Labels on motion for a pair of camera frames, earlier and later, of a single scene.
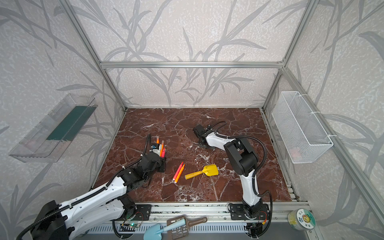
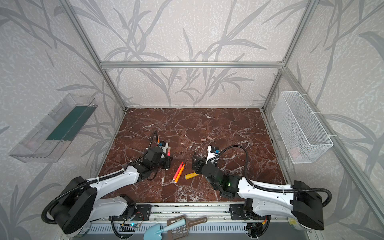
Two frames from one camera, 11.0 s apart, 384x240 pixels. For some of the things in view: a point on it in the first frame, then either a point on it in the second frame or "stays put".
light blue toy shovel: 153,232 stays put
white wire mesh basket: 303,137 stays put
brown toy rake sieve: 181,232 stays put
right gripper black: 199,132 -> 199,165
